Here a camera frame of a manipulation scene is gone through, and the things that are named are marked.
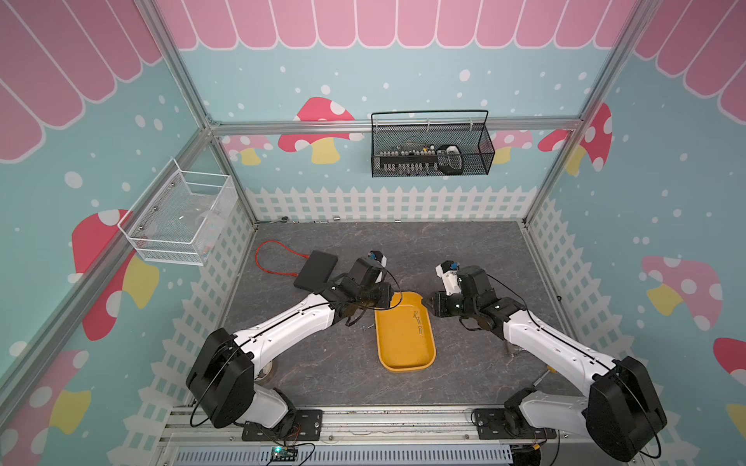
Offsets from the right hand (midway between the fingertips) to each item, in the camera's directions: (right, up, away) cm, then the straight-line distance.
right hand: (426, 299), depth 83 cm
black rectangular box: (-38, +6, +25) cm, 46 cm away
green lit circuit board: (-37, -37, -11) cm, 54 cm away
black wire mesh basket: (+3, +49, +11) cm, 51 cm away
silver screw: (-17, -10, +9) cm, 22 cm away
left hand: (-10, +1, -1) cm, 11 cm away
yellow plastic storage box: (-5, -12, +6) cm, 15 cm away
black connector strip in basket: (-5, +42, +6) cm, 42 cm away
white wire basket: (-65, +23, -9) cm, 69 cm away
